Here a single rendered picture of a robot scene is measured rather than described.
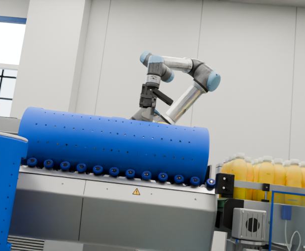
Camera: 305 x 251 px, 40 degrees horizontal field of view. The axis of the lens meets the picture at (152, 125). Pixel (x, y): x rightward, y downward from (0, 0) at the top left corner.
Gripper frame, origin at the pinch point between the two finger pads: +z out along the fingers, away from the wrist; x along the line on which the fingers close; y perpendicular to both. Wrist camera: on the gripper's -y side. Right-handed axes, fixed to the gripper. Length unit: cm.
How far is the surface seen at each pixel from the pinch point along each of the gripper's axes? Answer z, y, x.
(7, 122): -15, 121, -167
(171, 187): 29.8, -12.9, 12.1
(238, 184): 25, -41, 21
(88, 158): 22.0, 26.6, 11.7
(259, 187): 25, -50, 21
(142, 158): 18.5, 2.2, 13.4
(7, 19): -165, 189, -301
